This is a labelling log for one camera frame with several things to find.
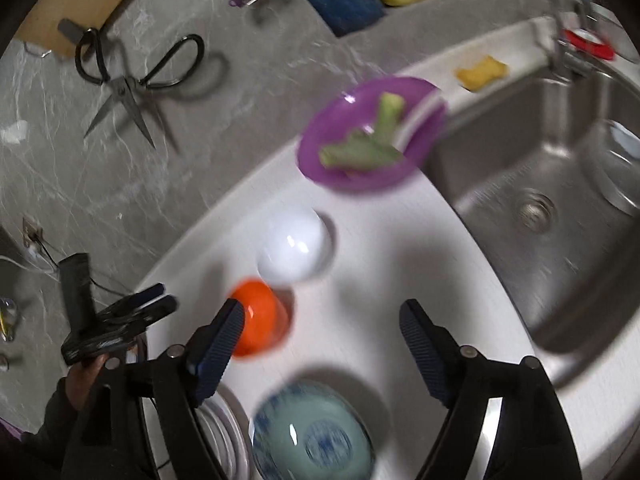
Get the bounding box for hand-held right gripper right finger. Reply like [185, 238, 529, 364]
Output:
[399, 298, 583, 480]

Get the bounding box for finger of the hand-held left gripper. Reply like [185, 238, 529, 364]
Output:
[107, 282, 167, 317]
[117, 296, 179, 333]

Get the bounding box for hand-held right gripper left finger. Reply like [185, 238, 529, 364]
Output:
[75, 298, 247, 480]

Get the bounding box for orange plastic bowl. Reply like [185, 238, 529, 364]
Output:
[227, 279, 292, 358]

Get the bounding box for white plate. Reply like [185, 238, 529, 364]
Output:
[210, 392, 247, 480]
[197, 405, 236, 480]
[217, 385, 253, 480]

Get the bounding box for small white bowl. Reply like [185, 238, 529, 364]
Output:
[257, 205, 334, 284]

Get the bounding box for blue patterned ceramic bowl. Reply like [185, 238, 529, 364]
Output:
[248, 383, 374, 480]

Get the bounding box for person's left forearm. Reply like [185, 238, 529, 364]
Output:
[0, 377, 101, 480]

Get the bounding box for person's left hand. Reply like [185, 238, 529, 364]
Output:
[65, 352, 112, 413]

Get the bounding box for stainless steel sink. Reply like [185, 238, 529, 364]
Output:
[424, 66, 640, 388]

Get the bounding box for green vegetable stalks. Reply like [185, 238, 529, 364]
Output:
[319, 92, 407, 172]

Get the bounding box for purple plastic basin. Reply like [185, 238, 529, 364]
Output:
[297, 75, 449, 195]

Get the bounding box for clear glass bowl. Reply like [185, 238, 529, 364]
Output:
[581, 119, 640, 217]

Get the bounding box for yellow sponge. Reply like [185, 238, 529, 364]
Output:
[454, 56, 509, 93]

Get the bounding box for wooden cutting board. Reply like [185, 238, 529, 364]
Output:
[14, 0, 168, 60]

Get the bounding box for blue sponge holder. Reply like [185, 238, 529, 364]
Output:
[301, 0, 386, 37]

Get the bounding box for chrome faucet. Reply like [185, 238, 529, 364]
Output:
[537, 0, 603, 85]

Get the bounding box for black power cable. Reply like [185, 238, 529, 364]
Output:
[39, 239, 132, 295]

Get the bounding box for white plug and cable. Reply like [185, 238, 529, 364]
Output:
[0, 245, 57, 275]

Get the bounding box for wall power outlet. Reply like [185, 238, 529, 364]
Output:
[22, 216, 45, 249]

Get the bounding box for black handled scissors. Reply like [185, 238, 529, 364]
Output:
[74, 26, 207, 150]

